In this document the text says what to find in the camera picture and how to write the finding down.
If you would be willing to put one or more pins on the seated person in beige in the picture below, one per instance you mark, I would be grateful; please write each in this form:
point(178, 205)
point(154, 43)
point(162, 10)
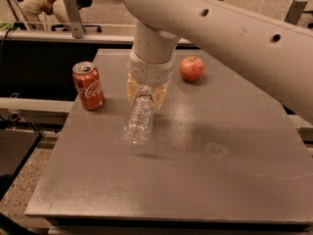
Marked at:
point(34, 8)

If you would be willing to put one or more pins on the far right metal bracket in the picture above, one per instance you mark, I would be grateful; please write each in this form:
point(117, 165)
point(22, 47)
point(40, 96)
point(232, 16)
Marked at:
point(295, 11)

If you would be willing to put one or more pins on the red apple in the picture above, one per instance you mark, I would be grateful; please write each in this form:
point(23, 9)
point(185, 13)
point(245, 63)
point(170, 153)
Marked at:
point(191, 68)

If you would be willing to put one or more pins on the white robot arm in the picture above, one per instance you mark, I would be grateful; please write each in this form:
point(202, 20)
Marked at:
point(273, 55)

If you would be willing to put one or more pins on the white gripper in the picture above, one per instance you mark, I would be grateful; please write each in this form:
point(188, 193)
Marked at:
point(149, 71)

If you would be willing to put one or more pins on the left metal railing bracket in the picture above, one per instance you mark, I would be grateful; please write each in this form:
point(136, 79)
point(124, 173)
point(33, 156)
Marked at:
point(76, 26)

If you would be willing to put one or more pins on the clear plastic water bottle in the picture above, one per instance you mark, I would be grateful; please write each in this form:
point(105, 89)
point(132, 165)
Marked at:
point(138, 128)

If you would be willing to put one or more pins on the red coke can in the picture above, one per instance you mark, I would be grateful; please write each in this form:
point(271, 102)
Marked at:
point(88, 85)

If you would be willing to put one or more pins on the black side table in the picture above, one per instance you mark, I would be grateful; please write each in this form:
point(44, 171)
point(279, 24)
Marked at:
point(15, 148)

